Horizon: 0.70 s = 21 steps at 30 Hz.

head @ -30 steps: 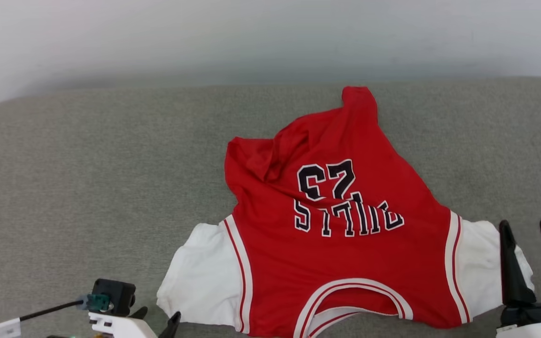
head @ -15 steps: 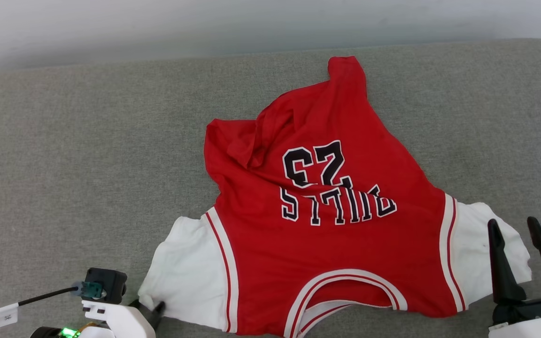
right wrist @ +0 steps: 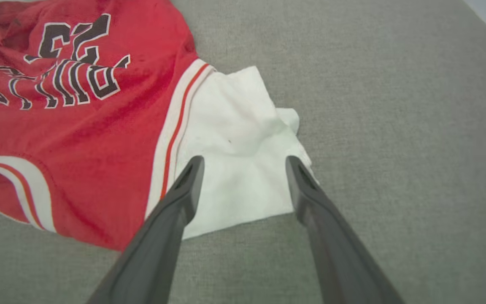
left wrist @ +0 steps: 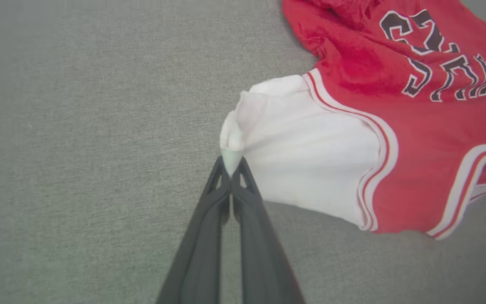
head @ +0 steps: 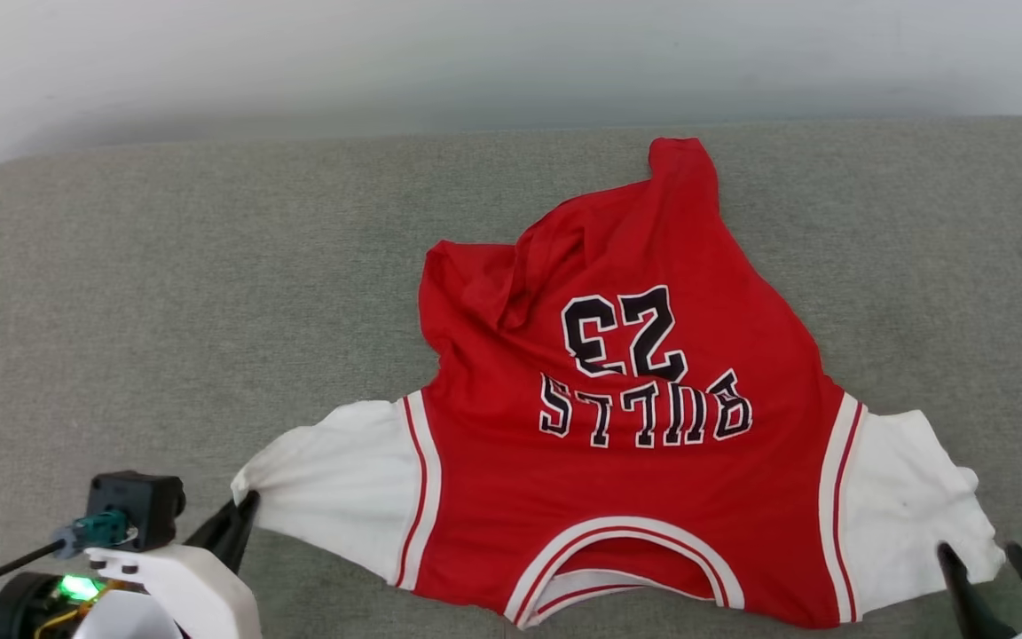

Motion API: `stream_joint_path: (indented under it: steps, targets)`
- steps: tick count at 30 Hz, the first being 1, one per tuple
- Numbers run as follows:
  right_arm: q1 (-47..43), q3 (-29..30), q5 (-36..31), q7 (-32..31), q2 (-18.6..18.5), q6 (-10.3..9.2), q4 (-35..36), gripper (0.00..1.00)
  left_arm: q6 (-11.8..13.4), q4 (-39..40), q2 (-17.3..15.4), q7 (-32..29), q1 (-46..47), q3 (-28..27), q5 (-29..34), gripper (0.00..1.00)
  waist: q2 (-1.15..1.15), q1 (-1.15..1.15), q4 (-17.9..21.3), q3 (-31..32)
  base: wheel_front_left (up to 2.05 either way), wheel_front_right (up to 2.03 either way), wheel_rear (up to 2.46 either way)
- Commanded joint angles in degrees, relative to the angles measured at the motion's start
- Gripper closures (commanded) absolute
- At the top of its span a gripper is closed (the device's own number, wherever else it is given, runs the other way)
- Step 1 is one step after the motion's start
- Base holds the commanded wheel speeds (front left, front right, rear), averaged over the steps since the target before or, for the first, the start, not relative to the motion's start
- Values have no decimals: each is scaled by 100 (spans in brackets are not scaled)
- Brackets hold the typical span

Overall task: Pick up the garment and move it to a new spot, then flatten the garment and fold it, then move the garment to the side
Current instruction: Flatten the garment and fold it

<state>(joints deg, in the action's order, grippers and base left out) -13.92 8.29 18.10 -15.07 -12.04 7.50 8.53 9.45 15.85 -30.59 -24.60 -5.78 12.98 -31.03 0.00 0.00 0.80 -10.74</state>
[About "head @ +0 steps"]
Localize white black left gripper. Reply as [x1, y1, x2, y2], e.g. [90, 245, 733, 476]
[0, 490, 263, 639]

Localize black cable with teal connector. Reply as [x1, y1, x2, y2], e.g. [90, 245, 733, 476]
[0, 509, 132, 602]

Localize red and white basketball jersey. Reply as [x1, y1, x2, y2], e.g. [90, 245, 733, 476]
[231, 137, 1007, 632]

